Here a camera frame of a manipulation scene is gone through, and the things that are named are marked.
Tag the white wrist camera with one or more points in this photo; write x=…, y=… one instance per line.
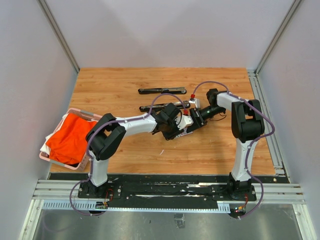
x=184, y=121
x=195, y=102

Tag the staple box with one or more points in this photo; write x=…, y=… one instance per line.
x=183, y=134

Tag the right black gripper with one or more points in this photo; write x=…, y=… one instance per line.
x=197, y=119

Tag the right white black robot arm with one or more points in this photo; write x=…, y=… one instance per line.
x=246, y=126

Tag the grey cable duct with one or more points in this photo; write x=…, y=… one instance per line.
x=221, y=208

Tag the white cloth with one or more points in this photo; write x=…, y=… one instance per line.
x=45, y=148

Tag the black stapler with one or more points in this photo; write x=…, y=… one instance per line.
x=158, y=107
x=169, y=90

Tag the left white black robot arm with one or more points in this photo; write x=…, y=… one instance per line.
x=104, y=139

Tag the orange cloth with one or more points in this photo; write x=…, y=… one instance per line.
x=68, y=144

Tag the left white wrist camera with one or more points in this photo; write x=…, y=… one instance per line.
x=184, y=121

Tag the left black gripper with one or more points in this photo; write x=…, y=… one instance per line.
x=172, y=136

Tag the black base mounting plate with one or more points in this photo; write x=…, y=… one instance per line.
x=169, y=191

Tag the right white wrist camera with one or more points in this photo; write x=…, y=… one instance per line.
x=195, y=102

